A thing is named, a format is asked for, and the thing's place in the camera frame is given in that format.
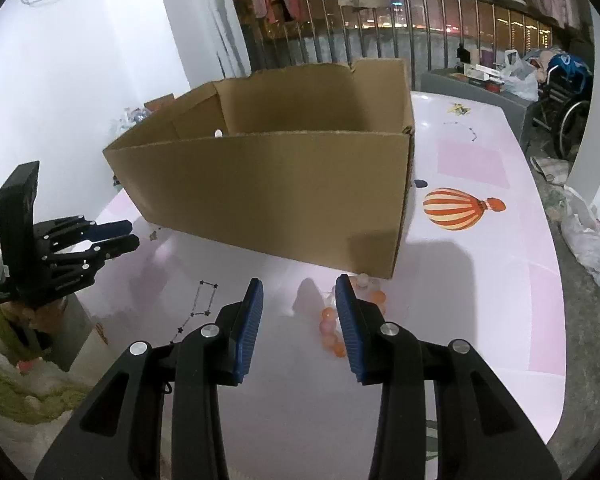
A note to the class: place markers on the blue bag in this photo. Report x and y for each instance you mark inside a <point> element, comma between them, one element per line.
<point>572,67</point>

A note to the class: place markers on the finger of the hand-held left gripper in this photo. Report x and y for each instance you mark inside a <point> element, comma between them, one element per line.
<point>112,228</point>
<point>120,246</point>

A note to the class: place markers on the grey cabinet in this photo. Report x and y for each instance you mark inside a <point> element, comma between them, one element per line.
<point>480,102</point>

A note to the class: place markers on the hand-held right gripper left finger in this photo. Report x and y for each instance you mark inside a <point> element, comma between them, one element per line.
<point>247,332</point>

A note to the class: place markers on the clear plastic bag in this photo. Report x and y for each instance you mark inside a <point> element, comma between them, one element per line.
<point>592,240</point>

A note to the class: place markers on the crumpled newspaper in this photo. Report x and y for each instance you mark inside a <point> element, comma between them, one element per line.
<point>550,167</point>

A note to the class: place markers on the metal balcony railing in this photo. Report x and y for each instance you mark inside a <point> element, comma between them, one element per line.
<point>430,30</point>

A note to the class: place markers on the brown cardboard box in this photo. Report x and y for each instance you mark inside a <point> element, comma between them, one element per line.
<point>280,195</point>

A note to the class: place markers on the large open cardboard box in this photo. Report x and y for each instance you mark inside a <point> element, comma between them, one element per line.
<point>160,102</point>

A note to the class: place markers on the white printed plastic bag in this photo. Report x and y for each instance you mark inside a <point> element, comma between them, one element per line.
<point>130,120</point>

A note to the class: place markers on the person's left hand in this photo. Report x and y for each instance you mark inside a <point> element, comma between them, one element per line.
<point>37,314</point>

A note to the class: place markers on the white flat box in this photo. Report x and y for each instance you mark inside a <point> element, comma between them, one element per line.
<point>482,74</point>

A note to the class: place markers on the wheelchair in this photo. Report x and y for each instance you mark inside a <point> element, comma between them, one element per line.
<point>565,110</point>

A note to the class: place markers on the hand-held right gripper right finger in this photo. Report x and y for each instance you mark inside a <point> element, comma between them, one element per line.
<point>351,332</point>

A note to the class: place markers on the black device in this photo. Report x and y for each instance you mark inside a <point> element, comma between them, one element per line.
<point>462,55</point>

